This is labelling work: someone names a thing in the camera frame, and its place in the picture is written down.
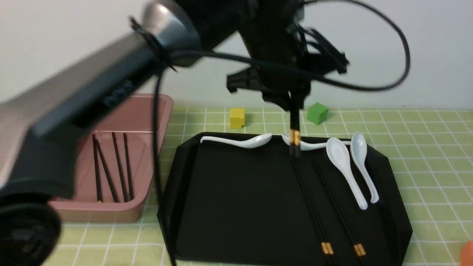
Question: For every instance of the yellow cube block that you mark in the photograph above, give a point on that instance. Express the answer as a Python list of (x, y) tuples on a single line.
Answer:
[(237, 118)]

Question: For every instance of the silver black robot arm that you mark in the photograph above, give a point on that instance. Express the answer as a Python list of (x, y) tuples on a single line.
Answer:
[(40, 129)]

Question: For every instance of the black chopstick pair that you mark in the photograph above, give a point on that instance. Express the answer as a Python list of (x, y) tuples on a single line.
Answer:
[(316, 219), (294, 134), (349, 230)]

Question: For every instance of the black chopstick in bin rightmost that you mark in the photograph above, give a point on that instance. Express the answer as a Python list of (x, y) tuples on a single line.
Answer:
[(128, 168)]

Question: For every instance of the black plastic tray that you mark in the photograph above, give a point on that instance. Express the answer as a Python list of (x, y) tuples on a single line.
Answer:
[(226, 204)]

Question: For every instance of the black chopstick in bin leftmost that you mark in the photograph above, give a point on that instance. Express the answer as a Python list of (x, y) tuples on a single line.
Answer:
[(97, 170)]

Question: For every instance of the white spoon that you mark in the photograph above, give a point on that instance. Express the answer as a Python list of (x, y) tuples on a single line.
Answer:
[(339, 156), (252, 143), (313, 146), (359, 151)]

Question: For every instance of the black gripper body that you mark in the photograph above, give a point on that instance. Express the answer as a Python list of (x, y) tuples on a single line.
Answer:
[(275, 35)]

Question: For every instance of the black chopstick in bin slanted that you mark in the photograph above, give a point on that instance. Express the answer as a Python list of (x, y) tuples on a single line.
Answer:
[(106, 170)]

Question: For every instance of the pink plastic bin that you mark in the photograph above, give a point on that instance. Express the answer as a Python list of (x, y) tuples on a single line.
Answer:
[(133, 117)]

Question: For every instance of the white spoon far right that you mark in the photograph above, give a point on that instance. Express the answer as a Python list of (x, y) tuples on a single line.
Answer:
[(359, 151)]

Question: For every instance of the green cube block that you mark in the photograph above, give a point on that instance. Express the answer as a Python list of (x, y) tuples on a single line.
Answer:
[(317, 113)]

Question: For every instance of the white spoon far left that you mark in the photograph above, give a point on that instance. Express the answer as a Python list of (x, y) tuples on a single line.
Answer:
[(252, 143)]

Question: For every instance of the white spoon upper middle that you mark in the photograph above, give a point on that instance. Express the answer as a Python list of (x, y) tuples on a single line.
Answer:
[(313, 146)]

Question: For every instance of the orange object at edge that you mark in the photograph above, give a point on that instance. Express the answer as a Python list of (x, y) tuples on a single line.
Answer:
[(466, 254)]

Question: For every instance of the white spoon front right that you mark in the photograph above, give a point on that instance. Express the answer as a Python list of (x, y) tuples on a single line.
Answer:
[(339, 156)]

